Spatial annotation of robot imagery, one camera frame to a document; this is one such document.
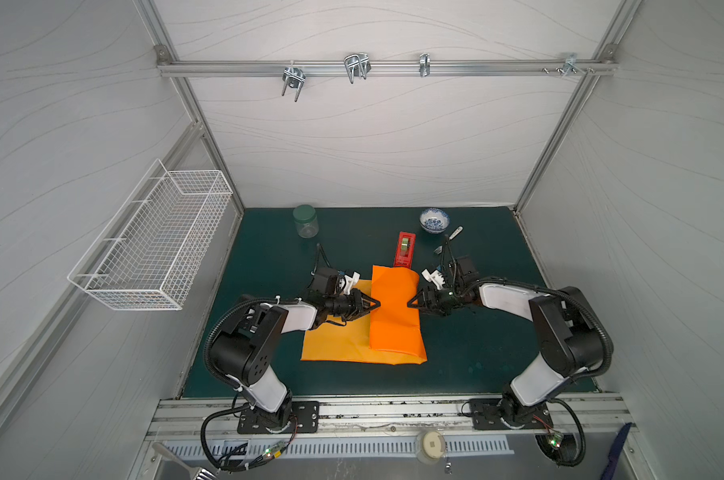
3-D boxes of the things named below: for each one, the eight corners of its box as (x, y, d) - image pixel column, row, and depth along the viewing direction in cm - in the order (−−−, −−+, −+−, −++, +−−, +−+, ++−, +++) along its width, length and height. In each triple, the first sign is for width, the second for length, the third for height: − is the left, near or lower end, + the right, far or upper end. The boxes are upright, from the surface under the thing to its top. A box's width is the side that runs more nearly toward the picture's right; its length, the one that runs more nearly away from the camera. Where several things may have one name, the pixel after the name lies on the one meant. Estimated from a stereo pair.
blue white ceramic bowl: (421, 233, 113) (422, 228, 111) (418, 213, 120) (419, 208, 118) (450, 233, 113) (452, 228, 111) (446, 213, 120) (447, 208, 118)
